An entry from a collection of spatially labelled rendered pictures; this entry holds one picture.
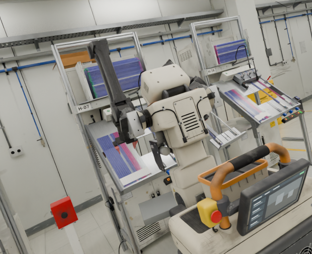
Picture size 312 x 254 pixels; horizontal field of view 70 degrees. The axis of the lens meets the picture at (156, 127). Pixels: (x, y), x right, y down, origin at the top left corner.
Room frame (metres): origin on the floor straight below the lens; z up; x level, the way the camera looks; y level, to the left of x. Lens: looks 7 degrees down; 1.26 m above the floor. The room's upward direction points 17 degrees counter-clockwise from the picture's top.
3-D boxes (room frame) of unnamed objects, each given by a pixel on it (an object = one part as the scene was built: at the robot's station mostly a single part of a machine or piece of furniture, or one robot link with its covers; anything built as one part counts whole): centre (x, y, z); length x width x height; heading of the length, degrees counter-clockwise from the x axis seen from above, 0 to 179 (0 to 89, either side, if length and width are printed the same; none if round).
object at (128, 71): (2.10, 0.21, 1.52); 0.51 x 0.13 x 0.27; 116
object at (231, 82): (2.66, -1.08, 0.65); 1.01 x 0.73 x 1.29; 26
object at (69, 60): (2.32, 0.44, 1.82); 0.68 x 0.30 x 0.20; 116
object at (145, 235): (2.19, 0.32, 0.31); 0.70 x 0.65 x 0.62; 116
